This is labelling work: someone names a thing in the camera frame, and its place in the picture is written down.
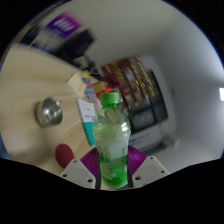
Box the black office chair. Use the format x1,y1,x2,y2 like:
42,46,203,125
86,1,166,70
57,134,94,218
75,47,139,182
54,29,97,65

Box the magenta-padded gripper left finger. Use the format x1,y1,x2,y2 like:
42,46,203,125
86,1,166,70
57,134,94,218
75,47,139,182
59,147,101,190

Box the green drink bottle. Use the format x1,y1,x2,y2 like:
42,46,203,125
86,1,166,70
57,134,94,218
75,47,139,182
91,91,132,190

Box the black framed glass door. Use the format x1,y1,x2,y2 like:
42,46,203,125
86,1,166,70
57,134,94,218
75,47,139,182
128,69,170,127

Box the orange gift box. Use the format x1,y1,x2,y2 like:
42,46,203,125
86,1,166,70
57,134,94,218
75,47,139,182
92,81,110,95

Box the steel cup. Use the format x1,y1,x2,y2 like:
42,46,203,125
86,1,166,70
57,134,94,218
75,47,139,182
35,96,64,128

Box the teal book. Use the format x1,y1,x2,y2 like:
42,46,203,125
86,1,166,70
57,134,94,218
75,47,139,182
82,121,98,147

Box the white paper sheet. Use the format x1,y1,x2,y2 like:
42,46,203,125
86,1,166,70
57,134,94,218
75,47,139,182
76,97,98,124

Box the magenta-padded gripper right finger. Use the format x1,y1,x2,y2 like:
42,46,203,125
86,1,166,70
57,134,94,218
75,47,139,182
126,145,170,189

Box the purple sign board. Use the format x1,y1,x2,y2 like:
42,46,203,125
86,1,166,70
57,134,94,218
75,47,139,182
44,11,83,35

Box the wooden shelf unit with trophies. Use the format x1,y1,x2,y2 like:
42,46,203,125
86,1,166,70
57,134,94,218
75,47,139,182
101,55,161,109

